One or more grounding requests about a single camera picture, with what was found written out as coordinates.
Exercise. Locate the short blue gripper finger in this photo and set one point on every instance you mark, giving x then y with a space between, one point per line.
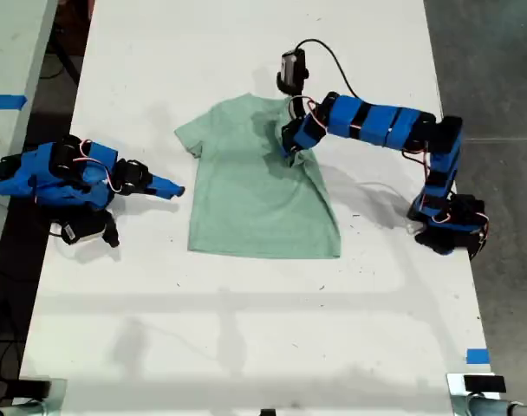
159 193

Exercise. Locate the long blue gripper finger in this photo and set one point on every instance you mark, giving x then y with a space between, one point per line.
168 185

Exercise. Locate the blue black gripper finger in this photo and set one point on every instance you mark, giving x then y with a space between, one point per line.
287 151
300 154

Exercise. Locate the pale green T-shirt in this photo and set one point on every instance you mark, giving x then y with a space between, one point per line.
246 199

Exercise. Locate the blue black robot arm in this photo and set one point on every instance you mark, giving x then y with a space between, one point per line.
51 177
380 121

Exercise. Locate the long blue tape strip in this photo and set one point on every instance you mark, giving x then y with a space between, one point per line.
5 101

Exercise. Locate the white side table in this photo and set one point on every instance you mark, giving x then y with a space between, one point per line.
12 47

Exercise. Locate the small black edge clip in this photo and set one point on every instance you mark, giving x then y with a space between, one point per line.
268 412

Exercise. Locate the small blue tape square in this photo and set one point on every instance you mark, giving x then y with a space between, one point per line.
477 356

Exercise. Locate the black camera stalk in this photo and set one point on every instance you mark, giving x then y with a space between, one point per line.
289 89
111 229

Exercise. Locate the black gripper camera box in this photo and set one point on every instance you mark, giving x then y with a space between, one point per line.
82 232
294 67

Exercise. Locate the black box on grey bracket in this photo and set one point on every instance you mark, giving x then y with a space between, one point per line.
34 387

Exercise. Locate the black box on white bracket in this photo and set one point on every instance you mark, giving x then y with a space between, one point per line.
483 383

